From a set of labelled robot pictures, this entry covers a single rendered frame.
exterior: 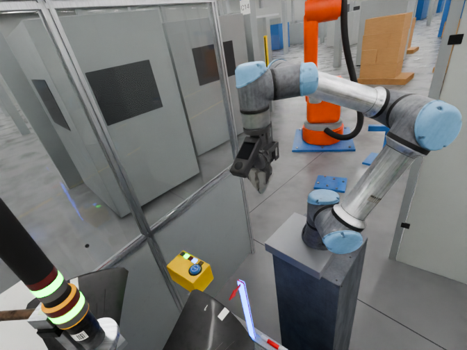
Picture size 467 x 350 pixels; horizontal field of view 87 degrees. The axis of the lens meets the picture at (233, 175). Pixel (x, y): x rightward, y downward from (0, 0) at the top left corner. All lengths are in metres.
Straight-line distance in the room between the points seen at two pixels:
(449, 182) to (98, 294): 1.96
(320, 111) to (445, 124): 3.39
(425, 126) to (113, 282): 0.83
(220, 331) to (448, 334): 1.78
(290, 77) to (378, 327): 1.86
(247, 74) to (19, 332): 0.86
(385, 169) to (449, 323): 1.67
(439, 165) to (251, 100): 1.58
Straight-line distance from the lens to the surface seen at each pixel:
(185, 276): 1.04
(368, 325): 2.17
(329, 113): 4.15
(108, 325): 0.52
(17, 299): 0.93
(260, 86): 0.61
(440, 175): 2.04
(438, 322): 2.33
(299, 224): 1.20
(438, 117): 0.79
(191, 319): 0.79
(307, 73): 0.63
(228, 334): 0.77
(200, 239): 1.75
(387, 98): 0.88
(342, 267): 1.11
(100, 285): 0.68
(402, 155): 0.82
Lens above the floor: 1.85
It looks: 30 degrees down
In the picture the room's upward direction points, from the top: 10 degrees counter-clockwise
